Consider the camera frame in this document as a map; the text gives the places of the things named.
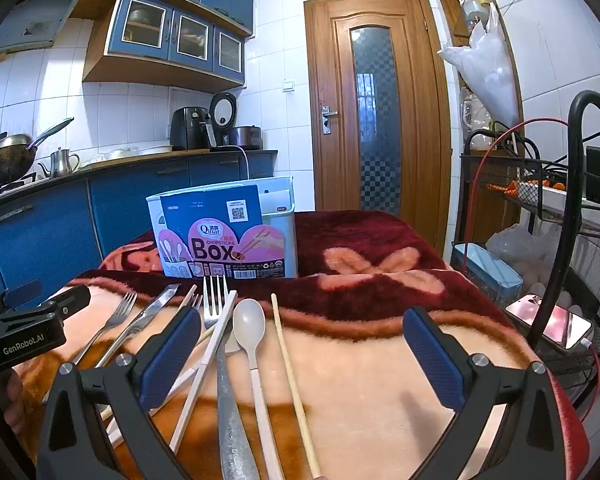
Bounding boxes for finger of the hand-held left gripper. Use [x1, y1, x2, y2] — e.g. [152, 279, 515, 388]
[40, 284, 92, 319]
[2, 279, 45, 309]

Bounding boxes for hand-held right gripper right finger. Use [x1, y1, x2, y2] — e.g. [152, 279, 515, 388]
[402, 306, 568, 480]

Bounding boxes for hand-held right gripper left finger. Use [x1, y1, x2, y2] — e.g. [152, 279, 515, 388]
[37, 305, 203, 480]

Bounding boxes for metal table knife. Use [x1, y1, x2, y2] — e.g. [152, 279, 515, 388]
[94, 284, 182, 370]

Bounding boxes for light blue utensil holder box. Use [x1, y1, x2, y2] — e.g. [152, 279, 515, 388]
[146, 176, 299, 279]

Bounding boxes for person's left hand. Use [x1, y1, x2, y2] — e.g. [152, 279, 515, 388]
[2, 367, 27, 428]

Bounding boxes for large metal fork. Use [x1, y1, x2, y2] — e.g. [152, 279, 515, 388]
[202, 275, 262, 480]

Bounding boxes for red floral blanket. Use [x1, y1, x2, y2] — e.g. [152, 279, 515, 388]
[17, 210, 591, 480]

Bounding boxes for white plastic spoon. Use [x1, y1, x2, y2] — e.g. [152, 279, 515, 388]
[232, 298, 286, 480]

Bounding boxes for light blue storage box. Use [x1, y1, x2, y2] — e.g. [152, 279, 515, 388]
[450, 242, 524, 309]

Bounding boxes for blue lower kitchen cabinets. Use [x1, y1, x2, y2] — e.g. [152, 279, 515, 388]
[0, 150, 279, 306]

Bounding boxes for gas stove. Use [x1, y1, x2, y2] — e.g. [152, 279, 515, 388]
[0, 172, 38, 199]

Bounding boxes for smartphone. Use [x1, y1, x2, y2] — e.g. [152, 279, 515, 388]
[505, 295, 594, 352]

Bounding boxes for metal wok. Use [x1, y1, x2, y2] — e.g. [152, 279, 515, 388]
[0, 117, 76, 189]

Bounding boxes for metal kettle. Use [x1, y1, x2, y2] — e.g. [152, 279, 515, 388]
[37, 147, 82, 179]

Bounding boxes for white plastic tray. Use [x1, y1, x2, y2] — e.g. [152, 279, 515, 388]
[515, 180, 600, 217]

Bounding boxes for wooden door with glass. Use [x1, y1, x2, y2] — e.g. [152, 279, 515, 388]
[304, 0, 453, 256]

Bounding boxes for black air fryer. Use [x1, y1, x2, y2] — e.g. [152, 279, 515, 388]
[169, 106, 219, 151]

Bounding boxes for black rice cooker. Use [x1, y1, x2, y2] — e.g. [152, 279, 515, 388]
[209, 91, 264, 151]

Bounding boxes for white plastic jug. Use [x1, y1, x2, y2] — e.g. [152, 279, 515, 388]
[460, 87, 494, 152]

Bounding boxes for grey range hood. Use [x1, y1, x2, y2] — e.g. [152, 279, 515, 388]
[0, 0, 98, 61]

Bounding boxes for white plastic bag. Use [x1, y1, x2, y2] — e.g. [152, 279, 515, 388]
[437, 2, 522, 129]

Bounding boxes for wooden shelf unit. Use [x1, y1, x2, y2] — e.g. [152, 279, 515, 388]
[437, 0, 527, 256]

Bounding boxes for red cable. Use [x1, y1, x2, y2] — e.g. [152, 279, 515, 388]
[466, 118, 600, 423]

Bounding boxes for white power cable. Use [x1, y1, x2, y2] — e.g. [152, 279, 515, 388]
[225, 145, 251, 181]

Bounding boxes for blue glass-door wall cabinet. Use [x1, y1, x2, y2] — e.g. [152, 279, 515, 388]
[82, 0, 253, 96]

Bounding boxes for black wire rack cart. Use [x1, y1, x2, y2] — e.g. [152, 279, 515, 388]
[450, 90, 600, 411]

